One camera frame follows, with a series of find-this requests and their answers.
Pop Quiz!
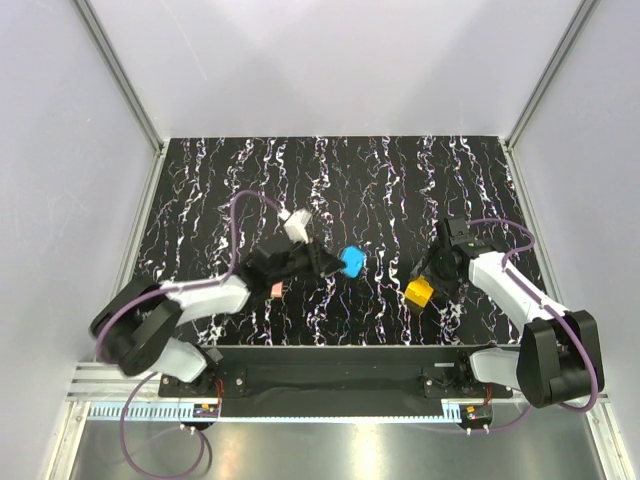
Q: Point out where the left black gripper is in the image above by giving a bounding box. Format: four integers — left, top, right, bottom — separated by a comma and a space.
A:
269, 234, 345, 286

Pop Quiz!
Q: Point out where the blue folding extension socket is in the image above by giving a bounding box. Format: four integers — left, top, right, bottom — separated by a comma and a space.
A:
340, 245, 366, 279

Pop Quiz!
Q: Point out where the yellow socket cube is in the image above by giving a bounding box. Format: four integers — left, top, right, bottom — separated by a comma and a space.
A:
404, 276, 434, 309

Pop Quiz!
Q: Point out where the pink plug adapter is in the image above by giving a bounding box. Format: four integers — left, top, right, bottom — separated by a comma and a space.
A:
270, 282, 286, 299

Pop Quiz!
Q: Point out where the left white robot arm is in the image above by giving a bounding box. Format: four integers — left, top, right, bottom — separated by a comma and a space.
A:
89, 241, 348, 396

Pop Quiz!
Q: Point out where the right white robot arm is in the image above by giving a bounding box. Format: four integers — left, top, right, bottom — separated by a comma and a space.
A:
405, 217, 605, 413

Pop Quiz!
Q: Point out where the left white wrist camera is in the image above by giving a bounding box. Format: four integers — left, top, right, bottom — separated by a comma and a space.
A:
278, 209, 311, 243

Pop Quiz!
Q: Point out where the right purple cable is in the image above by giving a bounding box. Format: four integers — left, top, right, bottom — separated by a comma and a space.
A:
464, 217, 601, 431

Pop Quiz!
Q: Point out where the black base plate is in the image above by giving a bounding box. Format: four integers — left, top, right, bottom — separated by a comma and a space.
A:
158, 346, 512, 421

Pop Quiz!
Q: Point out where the left aluminium frame post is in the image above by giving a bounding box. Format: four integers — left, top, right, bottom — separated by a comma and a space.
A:
74, 0, 169, 154

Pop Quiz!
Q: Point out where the aluminium frame post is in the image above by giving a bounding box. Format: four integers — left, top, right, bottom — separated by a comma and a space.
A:
74, 0, 169, 154
504, 0, 600, 151

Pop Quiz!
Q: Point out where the slotted cable duct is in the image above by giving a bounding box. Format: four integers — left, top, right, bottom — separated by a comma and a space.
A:
88, 402, 220, 422

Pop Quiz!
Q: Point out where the right aluminium frame post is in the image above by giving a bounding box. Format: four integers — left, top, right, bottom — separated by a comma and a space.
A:
504, 0, 600, 151

